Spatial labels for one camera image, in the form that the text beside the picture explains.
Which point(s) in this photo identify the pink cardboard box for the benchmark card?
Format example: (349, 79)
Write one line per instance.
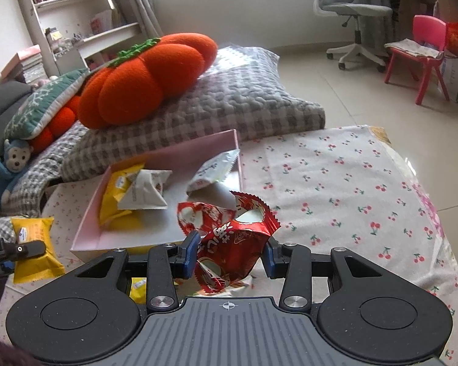
(164, 232)

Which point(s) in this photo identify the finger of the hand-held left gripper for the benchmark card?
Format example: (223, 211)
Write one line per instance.
(0, 270)
(26, 249)

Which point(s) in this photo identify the grey sofa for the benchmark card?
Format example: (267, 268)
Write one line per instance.
(0, 99)

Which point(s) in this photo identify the grey checked blanket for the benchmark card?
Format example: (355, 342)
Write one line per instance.
(34, 171)

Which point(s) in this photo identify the cloth chair pad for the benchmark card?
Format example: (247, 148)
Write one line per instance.
(412, 47)

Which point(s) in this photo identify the grey curtain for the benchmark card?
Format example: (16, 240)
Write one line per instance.
(133, 0)

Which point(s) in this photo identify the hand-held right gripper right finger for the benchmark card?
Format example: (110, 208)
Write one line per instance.
(269, 259)

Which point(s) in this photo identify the white cookie print packet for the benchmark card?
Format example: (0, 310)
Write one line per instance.
(141, 194)

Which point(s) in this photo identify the grey office chair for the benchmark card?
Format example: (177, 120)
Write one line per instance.
(351, 7)

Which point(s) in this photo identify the large orange pumpkin cushion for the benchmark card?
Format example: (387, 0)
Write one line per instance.
(137, 84)

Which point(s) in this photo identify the blue monkey plush toy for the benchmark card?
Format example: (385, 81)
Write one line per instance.
(15, 160)

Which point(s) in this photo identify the pink floral mat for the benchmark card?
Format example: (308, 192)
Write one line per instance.
(427, 213)

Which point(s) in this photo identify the large white snack packet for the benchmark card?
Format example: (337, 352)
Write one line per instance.
(210, 171)

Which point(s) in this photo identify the white bookshelf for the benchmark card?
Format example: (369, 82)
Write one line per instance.
(110, 30)

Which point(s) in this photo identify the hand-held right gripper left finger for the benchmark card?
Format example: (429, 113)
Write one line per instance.
(192, 255)

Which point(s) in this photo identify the grey checked pillow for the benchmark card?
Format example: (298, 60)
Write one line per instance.
(232, 95)

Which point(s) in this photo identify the red white snack packet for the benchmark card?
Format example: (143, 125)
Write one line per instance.
(198, 215)

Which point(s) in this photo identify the green leaf print pillow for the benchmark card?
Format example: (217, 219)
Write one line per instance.
(38, 106)

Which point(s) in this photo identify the stack of books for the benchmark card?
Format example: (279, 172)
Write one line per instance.
(26, 61)

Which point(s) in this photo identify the pink child chair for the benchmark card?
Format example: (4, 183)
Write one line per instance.
(427, 30)

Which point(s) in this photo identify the small orange pumpkin cushion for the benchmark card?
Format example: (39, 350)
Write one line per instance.
(57, 122)

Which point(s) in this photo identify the dark maroon clothing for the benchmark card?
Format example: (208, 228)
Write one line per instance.
(0, 350)

